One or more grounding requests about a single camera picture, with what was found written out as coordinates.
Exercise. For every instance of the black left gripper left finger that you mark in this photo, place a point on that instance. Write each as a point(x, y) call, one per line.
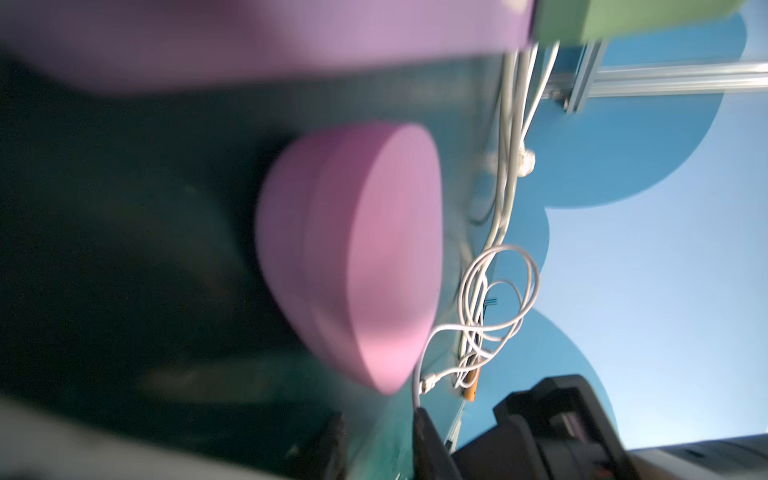
point(323, 455)

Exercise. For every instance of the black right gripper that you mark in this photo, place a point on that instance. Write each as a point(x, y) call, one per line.
point(558, 429)

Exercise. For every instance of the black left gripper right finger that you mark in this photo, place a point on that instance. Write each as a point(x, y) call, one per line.
point(431, 459)

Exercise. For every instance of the purple earbud case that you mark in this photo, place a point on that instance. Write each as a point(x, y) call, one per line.
point(349, 239)

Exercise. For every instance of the green charger plug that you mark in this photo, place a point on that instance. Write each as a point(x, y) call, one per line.
point(577, 22)

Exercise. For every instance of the purple power strip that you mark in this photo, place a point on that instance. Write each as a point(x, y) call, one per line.
point(146, 46)

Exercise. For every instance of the orange handled garden fork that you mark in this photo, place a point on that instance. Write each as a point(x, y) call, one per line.
point(470, 384)

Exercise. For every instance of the aluminium back frame rail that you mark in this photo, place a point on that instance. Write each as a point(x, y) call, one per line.
point(591, 80)

